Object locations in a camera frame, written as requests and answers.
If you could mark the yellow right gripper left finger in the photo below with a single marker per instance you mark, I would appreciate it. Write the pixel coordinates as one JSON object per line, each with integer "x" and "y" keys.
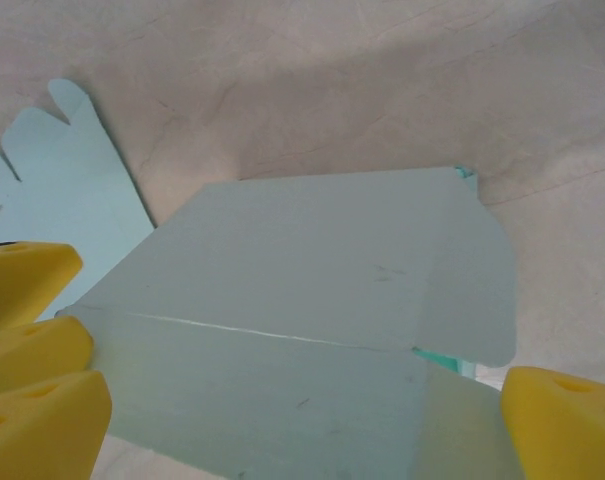
{"x": 42, "y": 430}

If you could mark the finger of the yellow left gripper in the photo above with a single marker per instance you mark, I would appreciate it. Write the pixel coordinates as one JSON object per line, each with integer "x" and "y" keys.
{"x": 27, "y": 280}
{"x": 37, "y": 355}

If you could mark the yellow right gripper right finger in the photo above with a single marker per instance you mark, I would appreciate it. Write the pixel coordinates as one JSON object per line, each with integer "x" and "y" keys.
{"x": 567, "y": 430}

